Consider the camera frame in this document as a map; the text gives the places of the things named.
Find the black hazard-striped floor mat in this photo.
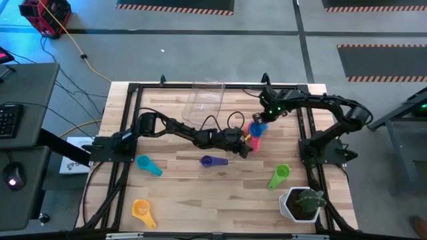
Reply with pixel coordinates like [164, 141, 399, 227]
[321, 0, 427, 13]
[115, 0, 235, 17]
[336, 43, 427, 83]

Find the cactus in white pot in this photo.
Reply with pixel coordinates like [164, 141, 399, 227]
[278, 186, 328, 224]

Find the teal measuring cup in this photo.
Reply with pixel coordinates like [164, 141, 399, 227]
[135, 154, 163, 177]

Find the black device with pink screen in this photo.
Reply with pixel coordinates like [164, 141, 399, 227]
[0, 45, 16, 66]

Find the person's shoe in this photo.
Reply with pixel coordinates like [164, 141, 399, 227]
[409, 215, 427, 238]

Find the red black equipment case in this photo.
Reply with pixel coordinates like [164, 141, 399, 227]
[18, 0, 73, 38]

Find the black computer mouse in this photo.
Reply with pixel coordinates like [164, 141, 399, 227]
[2, 162, 27, 191]

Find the grey metal bracket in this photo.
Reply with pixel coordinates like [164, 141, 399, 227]
[292, 233, 330, 240]
[105, 232, 144, 240]

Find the green measuring cup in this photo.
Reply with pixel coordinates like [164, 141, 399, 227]
[267, 163, 291, 191]

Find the purple measuring cup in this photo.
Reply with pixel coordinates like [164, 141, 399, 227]
[199, 154, 230, 168]

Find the yellow extension cable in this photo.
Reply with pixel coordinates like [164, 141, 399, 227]
[37, 0, 113, 139]

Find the dark grey desk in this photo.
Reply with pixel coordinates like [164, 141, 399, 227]
[0, 62, 61, 231]

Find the black floor cable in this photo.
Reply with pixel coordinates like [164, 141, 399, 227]
[39, 35, 107, 116]

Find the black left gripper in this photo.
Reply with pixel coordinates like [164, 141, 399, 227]
[216, 126, 254, 159]

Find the grey metal stand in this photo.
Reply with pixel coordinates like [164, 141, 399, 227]
[368, 87, 427, 196]

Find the blue measuring cup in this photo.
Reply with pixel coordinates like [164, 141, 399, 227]
[249, 121, 269, 138]

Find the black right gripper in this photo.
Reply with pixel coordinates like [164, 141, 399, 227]
[252, 94, 288, 125]

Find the black aluminium table frame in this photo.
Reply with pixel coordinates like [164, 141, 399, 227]
[73, 72, 360, 234]

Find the black keyboard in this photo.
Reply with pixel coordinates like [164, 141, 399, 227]
[0, 103, 25, 140]

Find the white printed box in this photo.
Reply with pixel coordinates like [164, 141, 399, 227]
[59, 135, 95, 175]

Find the green-lit black device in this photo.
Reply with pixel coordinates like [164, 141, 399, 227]
[412, 101, 427, 118]

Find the clear plastic basket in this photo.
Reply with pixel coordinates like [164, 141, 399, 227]
[181, 79, 226, 127]

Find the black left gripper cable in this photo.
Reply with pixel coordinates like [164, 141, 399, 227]
[199, 111, 246, 133]

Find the pinkish red measuring cup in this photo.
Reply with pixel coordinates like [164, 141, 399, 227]
[248, 120, 268, 153]

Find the black diagonal desk beam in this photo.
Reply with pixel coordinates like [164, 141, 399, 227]
[35, 128, 93, 167]

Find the yellow measuring cup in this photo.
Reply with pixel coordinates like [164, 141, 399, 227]
[131, 199, 157, 231]

